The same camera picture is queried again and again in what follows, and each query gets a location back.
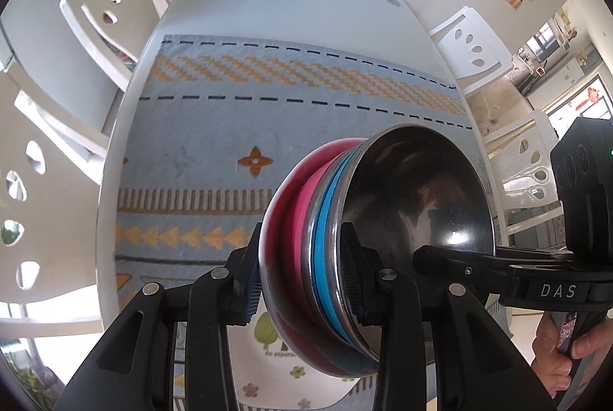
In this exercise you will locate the grey patterned table mat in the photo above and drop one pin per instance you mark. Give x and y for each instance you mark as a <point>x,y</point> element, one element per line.
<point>215,128</point>

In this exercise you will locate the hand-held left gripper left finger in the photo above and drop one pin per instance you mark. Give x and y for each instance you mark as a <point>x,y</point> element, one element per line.
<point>250,296</point>

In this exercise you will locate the red hanging ornament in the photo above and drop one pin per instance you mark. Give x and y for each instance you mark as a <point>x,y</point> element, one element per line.
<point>595,96</point>

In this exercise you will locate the green potted plant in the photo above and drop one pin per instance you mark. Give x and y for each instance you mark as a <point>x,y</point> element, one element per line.
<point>38,387</point>

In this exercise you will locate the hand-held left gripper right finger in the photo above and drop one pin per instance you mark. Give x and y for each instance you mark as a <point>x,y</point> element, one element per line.
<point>357,291</point>

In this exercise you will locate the pink dotted plastic bowl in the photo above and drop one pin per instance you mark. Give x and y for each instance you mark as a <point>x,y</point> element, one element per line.
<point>277,248</point>

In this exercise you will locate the person's right hand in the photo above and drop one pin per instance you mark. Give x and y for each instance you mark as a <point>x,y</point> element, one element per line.
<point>550,363</point>

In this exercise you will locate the white dining chair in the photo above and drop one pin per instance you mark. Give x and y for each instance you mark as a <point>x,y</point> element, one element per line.
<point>96,37</point>
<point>48,210</point>
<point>493,56</point>
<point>503,157</point>

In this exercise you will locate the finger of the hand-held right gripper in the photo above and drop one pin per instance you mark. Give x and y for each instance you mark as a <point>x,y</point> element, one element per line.
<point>536,257</point>
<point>455,262</point>

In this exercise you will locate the blue steel bowl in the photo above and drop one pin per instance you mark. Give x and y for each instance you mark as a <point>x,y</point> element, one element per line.
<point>421,181</point>

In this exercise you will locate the large hexagonal tree-print plate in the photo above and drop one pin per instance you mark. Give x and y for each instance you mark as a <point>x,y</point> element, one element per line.
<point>268,372</point>

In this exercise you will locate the pink steel bowl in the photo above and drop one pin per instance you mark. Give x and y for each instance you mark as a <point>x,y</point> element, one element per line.
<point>299,219</point>

